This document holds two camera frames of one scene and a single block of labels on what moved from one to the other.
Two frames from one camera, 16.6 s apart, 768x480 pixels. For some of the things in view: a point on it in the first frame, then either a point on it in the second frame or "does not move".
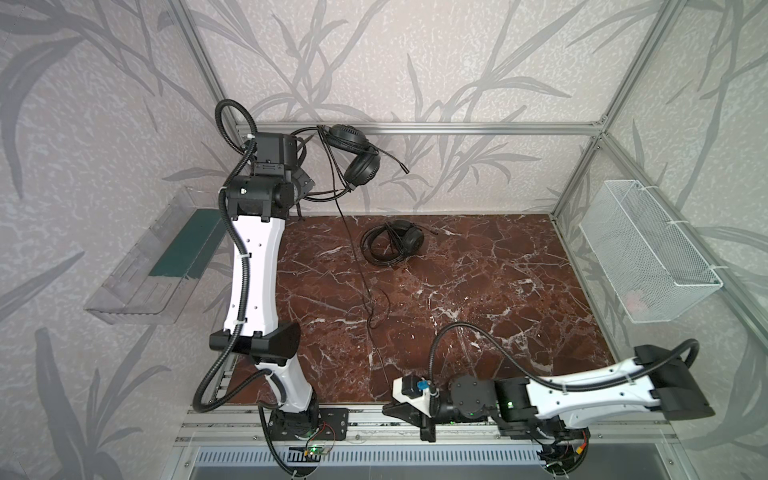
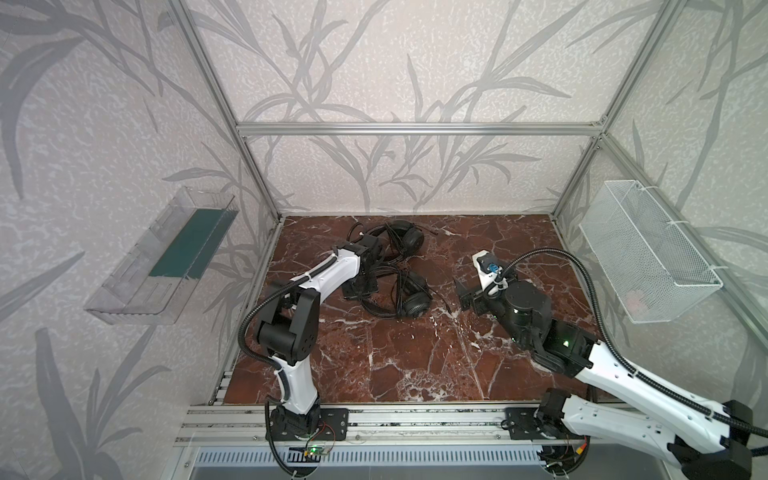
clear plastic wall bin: x=155 y=280 does not move
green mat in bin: x=192 y=249 does not move
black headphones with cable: x=389 y=242 does not move
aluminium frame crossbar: x=565 y=129 does not move
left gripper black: x=303 y=182 -> x=360 y=283
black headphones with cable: x=362 y=164 -> x=413 y=294
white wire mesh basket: x=653 y=272 does not move
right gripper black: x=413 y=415 -> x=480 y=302
